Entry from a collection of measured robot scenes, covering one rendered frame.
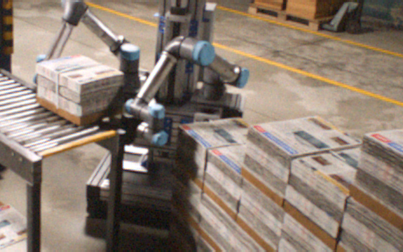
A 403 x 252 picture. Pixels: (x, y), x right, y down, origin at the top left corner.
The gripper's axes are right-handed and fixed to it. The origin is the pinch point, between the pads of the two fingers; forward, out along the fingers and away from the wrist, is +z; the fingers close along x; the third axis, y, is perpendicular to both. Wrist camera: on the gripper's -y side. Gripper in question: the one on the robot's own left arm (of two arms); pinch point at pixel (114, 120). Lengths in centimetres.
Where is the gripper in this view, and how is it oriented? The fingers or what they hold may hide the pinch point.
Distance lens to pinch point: 322.1
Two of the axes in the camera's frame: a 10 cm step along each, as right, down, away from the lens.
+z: -6.8, -3.2, 6.6
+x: -7.3, 2.2, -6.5
